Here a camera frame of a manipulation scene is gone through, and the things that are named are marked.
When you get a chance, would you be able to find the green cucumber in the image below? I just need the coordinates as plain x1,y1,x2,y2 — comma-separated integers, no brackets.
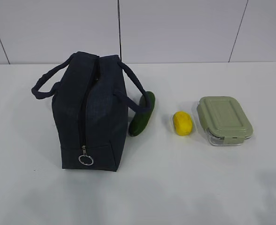
128,91,156,136

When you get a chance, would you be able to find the yellow lemon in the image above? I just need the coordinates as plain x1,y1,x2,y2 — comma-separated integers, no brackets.
173,111,193,136

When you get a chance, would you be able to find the navy blue lunch bag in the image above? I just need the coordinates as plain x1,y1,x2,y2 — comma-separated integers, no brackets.
31,52,151,172

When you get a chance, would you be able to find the green lid glass container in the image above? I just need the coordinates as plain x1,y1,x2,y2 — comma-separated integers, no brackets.
197,96,253,146

